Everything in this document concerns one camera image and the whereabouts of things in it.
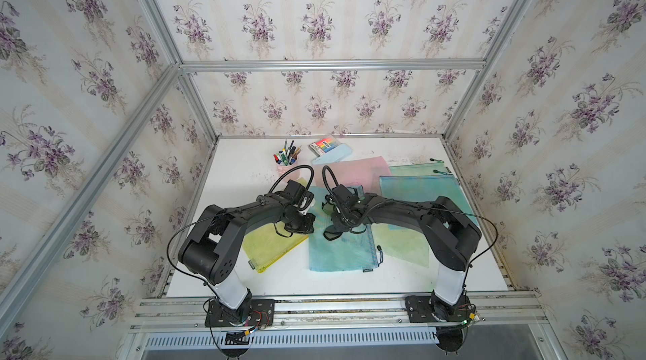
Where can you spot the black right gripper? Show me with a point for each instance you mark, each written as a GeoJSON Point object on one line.
{"type": "Point", "coordinates": [335, 221]}

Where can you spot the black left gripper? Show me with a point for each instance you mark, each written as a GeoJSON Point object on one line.
{"type": "Point", "coordinates": [308, 221]}

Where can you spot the green and grey cleaning cloth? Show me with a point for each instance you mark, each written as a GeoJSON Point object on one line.
{"type": "Point", "coordinates": [335, 231]}

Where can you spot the blue mesh document bag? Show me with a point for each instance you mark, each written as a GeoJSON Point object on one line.
{"type": "Point", "coordinates": [350, 252]}

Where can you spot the yellow mesh document bag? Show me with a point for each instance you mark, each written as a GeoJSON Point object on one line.
{"type": "Point", "coordinates": [268, 244]}

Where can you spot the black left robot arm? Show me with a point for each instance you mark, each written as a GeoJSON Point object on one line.
{"type": "Point", "coordinates": [211, 249]}

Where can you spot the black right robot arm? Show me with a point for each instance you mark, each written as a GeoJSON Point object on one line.
{"type": "Point", "coordinates": [451, 235]}

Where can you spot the pink mesh document bag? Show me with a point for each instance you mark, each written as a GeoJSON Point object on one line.
{"type": "Point", "coordinates": [365, 173]}

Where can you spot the light green document bag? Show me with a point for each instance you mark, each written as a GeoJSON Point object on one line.
{"type": "Point", "coordinates": [401, 243]}

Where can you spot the large teal document bag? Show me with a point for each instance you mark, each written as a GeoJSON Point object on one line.
{"type": "Point", "coordinates": [424, 188]}

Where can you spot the pale green rear document bag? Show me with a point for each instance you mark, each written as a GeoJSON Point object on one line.
{"type": "Point", "coordinates": [432, 168]}

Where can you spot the pink metal pen bucket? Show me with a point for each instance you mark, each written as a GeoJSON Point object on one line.
{"type": "Point", "coordinates": [282, 168]}

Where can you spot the light blue booklet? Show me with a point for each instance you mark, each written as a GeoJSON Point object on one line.
{"type": "Point", "coordinates": [335, 155]}

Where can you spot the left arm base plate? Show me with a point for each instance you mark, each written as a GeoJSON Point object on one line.
{"type": "Point", "coordinates": [254, 312]}

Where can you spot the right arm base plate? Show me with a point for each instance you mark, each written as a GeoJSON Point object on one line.
{"type": "Point", "coordinates": [429, 308]}

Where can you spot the aluminium mounting rail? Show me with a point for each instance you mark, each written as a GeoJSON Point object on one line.
{"type": "Point", "coordinates": [329, 311]}

